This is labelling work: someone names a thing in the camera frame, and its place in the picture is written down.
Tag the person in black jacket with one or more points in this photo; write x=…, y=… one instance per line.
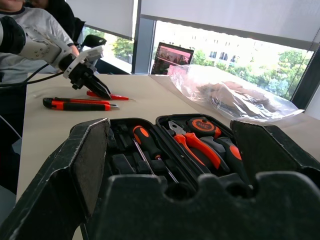
x=61, y=15

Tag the clear plastic bag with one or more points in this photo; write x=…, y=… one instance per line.
x=195, y=80

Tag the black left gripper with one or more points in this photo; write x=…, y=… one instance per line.
x=80, y=75

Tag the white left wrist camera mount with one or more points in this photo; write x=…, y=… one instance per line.
x=85, y=54

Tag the person in white shirt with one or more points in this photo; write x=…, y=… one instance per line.
x=37, y=22

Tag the wide white roller blind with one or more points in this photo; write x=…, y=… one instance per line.
x=225, y=17

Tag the red tester pen screwdriver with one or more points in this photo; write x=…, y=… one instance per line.
x=120, y=97

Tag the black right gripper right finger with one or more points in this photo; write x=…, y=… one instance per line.
x=270, y=150

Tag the tablet with pink screen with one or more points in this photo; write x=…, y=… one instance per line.
x=172, y=56

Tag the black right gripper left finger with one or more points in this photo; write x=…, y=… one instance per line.
x=62, y=180

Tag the black plastic tool case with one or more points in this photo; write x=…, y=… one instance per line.
x=122, y=162

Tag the grey window pillar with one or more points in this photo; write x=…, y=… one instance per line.
x=143, y=45

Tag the black orange tape measure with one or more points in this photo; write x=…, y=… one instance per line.
x=203, y=125

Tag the orange black utility knife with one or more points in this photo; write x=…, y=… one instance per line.
x=75, y=107

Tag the narrow white roller blind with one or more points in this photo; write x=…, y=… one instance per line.
x=105, y=15

